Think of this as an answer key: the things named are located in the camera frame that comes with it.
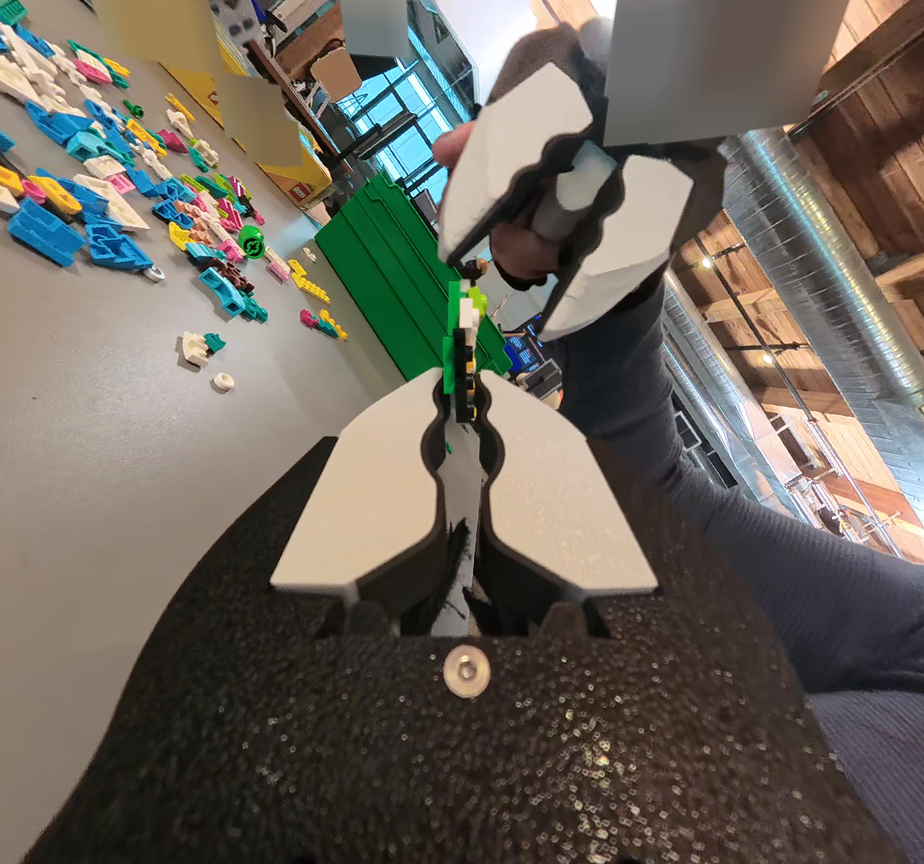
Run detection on person's right forearm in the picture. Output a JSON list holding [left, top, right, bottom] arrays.
[[556, 279, 924, 695]]

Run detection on thin silver ventilation duct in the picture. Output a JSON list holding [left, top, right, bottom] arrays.
[[660, 275, 802, 522]]

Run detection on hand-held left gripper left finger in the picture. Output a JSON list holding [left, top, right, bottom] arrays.
[[269, 366, 452, 637]]

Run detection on pink yellow teal toy brick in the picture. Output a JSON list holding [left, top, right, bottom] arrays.
[[299, 308, 349, 342]]

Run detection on computer monitor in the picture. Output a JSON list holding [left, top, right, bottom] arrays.
[[505, 330, 564, 390]]

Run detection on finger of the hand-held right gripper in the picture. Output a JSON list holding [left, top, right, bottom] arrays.
[[436, 61, 596, 269], [536, 154, 695, 344]]

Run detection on white and teal toy brick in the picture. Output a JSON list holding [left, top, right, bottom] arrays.
[[179, 330, 227, 368]]

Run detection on green plastic bin stack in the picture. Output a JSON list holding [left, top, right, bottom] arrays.
[[314, 171, 506, 383]]

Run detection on person's dark blue clothing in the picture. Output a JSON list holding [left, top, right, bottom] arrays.
[[801, 683, 924, 864]]

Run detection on person's right hand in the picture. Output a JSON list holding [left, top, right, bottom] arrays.
[[492, 207, 573, 292]]

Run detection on yellow toothed toy brick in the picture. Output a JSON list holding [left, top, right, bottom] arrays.
[[287, 258, 332, 305]]

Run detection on yellow cardboard box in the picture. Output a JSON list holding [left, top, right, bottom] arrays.
[[159, 63, 334, 209]]

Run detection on pile of colourful toy bricks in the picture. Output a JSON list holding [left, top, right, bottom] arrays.
[[0, 0, 271, 323]]

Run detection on green toy brick build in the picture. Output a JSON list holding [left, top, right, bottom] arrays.
[[442, 261, 488, 423]]

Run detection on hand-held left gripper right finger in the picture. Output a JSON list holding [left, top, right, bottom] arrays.
[[476, 371, 659, 635]]

